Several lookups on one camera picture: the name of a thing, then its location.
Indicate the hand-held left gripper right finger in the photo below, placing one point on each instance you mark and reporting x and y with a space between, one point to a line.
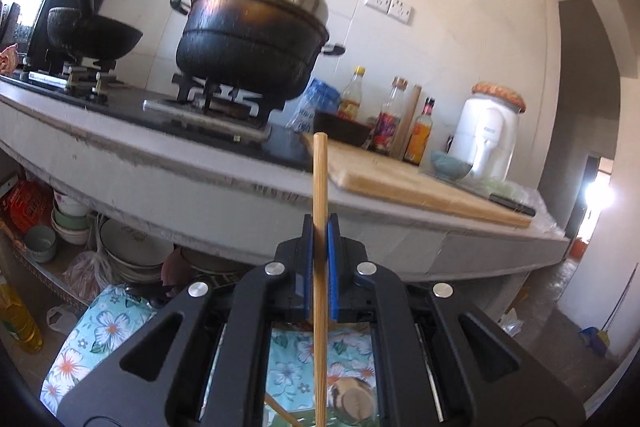
334 277

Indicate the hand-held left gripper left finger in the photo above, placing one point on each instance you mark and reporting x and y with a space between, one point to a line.
306 277

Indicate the single wooden chopstick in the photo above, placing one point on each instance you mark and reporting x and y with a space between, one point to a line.
320 187

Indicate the large metal spoon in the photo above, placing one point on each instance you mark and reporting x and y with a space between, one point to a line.
350 399

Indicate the wooden cutting board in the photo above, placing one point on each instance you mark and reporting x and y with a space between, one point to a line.
400 177

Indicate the dark bowl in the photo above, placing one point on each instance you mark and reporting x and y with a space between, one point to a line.
342 129

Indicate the concrete kitchen counter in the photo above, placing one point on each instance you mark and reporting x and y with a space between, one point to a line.
175 192

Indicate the red-labelled glass bottle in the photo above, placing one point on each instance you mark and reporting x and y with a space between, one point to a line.
387 127

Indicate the blue-green ceramic bowl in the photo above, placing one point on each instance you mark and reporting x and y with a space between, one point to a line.
450 166

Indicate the orange-labelled red-capped bottle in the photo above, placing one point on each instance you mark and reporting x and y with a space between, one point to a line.
419 137

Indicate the stack of white plates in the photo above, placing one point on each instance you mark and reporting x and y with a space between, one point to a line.
135 247

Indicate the blue plastic bag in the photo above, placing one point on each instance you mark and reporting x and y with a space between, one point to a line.
312 102

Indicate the yellow-capped sauce bottle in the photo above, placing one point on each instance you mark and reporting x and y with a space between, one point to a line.
351 102

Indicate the wooden rolling pin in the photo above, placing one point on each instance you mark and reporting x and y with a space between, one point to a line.
411 107

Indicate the floral quilted blanket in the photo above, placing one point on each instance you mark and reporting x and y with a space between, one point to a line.
105 332

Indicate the white kitchen appliance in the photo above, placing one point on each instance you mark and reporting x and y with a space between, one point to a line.
487 132

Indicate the gas stove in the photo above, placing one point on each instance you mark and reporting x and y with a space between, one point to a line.
165 107

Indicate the black cooking pot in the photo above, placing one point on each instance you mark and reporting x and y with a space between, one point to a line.
240 47

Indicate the woven straw mat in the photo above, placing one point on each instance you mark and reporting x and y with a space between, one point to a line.
500 96

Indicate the white plastic bag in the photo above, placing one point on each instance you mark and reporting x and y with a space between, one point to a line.
62 319

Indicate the metal shelf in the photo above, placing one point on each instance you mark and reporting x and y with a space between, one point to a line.
45 272

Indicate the pale green small bowl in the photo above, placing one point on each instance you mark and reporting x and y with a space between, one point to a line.
41 244

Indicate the blue dustpan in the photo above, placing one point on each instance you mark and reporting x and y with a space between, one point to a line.
595 339

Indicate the broom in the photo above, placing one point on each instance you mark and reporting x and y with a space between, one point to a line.
614 297

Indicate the red food packet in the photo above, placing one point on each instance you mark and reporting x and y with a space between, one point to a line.
27 207

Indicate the yellow cooking oil bottle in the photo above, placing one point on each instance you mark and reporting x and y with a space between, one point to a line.
20 317

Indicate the black wok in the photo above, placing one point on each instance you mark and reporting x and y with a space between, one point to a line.
100 37

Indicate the pink cloth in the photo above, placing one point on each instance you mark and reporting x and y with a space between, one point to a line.
9 61

